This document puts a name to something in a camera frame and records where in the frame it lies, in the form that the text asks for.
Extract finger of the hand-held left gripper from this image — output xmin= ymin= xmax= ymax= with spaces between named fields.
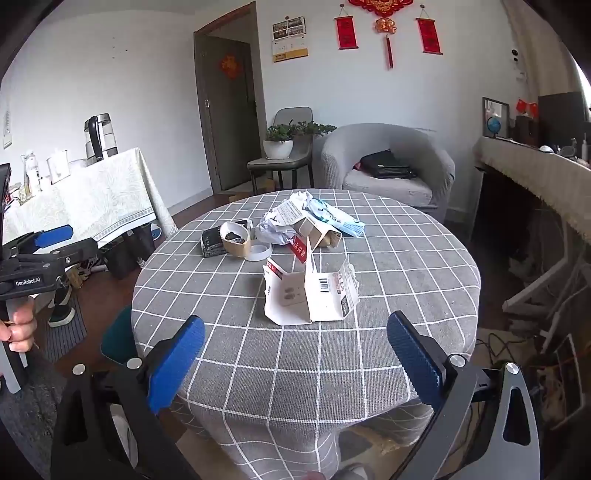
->
xmin=18 ymin=237 xmax=100 ymax=273
xmin=2 ymin=224 xmax=75 ymax=257

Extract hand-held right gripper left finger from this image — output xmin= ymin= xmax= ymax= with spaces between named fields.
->
xmin=50 ymin=315 xmax=206 ymax=480

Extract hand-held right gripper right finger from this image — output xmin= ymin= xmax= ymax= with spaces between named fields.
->
xmin=387 ymin=311 xmax=542 ymax=480

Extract dark teal waste bin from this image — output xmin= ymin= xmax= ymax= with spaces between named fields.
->
xmin=100 ymin=305 xmax=139 ymax=367

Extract torn white cardboard box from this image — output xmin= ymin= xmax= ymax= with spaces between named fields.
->
xmin=262 ymin=249 xmax=361 ymax=324

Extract black packet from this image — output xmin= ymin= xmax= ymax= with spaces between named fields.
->
xmin=201 ymin=227 xmax=227 ymax=258

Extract small brown cardboard box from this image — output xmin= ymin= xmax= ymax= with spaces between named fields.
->
xmin=295 ymin=217 xmax=343 ymax=250

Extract blue white plastic packet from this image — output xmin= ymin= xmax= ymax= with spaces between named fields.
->
xmin=305 ymin=196 xmax=366 ymax=238

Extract red white packet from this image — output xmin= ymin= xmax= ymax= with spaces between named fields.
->
xmin=287 ymin=233 xmax=315 ymax=266

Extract white paper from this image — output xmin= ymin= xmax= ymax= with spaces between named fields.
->
xmin=255 ymin=190 xmax=315 ymax=245

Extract person's left hand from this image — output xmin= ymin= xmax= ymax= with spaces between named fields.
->
xmin=0 ymin=302 xmax=38 ymax=354

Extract black white shoe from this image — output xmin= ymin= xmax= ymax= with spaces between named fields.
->
xmin=47 ymin=291 xmax=76 ymax=328

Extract black storage bag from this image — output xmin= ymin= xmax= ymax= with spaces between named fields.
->
xmin=108 ymin=231 xmax=155 ymax=280

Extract dining table white tablecloth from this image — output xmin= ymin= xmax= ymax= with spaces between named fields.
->
xmin=0 ymin=148 xmax=178 ymax=252

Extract clear bottle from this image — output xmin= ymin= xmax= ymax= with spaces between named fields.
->
xmin=21 ymin=151 xmax=42 ymax=195

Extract white pitcher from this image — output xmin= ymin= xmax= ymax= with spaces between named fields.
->
xmin=46 ymin=150 xmax=70 ymax=184

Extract grey floor mat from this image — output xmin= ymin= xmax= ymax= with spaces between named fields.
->
xmin=36 ymin=295 xmax=88 ymax=363

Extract round table grey checked tablecloth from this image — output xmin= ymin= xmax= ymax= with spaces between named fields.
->
xmin=130 ymin=188 xmax=481 ymax=480

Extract glass electric kettle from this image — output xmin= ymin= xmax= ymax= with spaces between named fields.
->
xmin=84 ymin=113 xmax=118 ymax=162

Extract person's grey fleece trousers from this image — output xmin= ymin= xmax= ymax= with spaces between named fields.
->
xmin=0 ymin=351 xmax=70 ymax=480

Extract white framed board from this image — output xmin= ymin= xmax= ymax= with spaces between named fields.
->
xmin=554 ymin=335 xmax=585 ymax=416

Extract grey door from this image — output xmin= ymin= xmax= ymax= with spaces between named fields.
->
xmin=194 ymin=1 xmax=269 ymax=192

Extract grey armchair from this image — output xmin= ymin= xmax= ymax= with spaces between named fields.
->
xmin=320 ymin=124 xmax=455 ymax=224

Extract potted plant white pot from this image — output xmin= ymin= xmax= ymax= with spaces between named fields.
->
xmin=263 ymin=120 xmax=338 ymax=160

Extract sideboard with beige cloth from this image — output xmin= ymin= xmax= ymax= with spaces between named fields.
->
xmin=473 ymin=136 xmax=591 ymax=241

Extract red door ornament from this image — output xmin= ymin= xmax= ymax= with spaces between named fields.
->
xmin=219 ymin=54 xmax=242 ymax=81

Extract grey dining chair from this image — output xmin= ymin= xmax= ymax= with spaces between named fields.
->
xmin=247 ymin=106 xmax=315 ymax=195

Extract black monitor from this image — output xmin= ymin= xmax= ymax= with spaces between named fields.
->
xmin=538 ymin=92 xmax=587 ymax=148

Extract white desk frame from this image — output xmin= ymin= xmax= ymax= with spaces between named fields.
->
xmin=502 ymin=249 xmax=591 ymax=352

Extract dark picture frame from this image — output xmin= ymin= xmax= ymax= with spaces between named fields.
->
xmin=481 ymin=97 xmax=511 ymax=139

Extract wall calendar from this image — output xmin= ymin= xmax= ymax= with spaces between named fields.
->
xmin=271 ymin=17 xmax=308 ymax=63

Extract red wall scroll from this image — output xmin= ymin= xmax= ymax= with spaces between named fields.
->
xmin=334 ymin=15 xmax=358 ymax=51
xmin=416 ymin=17 xmax=443 ymax=55

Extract red knot wall ornament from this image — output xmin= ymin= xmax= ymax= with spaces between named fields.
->
xmin=347 ymin=0 xmax=415 ymax=70

